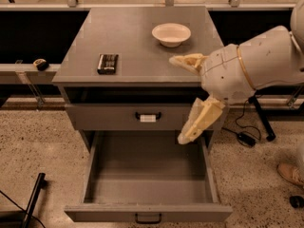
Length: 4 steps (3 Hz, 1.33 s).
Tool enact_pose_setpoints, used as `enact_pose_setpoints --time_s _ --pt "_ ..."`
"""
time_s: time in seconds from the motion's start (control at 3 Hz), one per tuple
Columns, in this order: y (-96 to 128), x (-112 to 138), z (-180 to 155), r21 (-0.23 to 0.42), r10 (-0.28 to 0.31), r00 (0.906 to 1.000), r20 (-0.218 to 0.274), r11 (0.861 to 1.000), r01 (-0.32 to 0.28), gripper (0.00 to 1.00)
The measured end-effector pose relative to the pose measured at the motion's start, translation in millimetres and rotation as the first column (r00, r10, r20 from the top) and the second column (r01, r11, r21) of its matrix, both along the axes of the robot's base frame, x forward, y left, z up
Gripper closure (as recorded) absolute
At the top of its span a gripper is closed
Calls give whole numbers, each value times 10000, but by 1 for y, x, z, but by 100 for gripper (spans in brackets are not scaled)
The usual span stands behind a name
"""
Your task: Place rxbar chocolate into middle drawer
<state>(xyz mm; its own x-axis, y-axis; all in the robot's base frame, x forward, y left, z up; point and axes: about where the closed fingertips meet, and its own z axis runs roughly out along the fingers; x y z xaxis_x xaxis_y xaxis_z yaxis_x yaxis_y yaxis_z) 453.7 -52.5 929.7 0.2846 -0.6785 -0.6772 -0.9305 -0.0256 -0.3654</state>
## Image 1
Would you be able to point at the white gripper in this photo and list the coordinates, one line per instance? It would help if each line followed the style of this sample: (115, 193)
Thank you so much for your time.
(225, 74)

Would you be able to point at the dark rxbar chocolate bar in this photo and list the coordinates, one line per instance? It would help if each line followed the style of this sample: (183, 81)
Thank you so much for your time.
(107, 64)

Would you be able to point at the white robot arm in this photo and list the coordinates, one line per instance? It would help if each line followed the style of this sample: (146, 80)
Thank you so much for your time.
(276, 56)

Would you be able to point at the grey drawer cabinet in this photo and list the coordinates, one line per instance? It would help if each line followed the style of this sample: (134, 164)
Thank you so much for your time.
(143, 74)

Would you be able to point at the open grey middle drawer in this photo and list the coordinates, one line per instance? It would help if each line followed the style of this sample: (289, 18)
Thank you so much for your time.
(148, 178)

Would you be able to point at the grey top drawer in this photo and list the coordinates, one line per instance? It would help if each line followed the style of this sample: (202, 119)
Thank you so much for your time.
(138, 117)

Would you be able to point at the white bowl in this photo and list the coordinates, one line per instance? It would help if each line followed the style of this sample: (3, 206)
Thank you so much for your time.
(171, 35)

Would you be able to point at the black stand leg right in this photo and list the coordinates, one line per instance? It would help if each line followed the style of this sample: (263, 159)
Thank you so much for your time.
(270, 132)

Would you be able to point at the tan shoe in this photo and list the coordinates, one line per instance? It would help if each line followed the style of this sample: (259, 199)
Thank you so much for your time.
(290, 173)

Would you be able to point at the black caster wheel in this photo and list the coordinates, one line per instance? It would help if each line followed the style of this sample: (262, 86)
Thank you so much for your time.
(296, 201)

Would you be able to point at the yellow black tape measure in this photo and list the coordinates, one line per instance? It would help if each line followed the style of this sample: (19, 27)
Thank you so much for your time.
(41, 64)

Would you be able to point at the black bar lower left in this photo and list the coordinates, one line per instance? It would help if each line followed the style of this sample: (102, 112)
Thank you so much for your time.
(39, 185)

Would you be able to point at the black power adapter with cable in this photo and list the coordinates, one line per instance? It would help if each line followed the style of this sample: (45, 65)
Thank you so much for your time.
(248, 135)

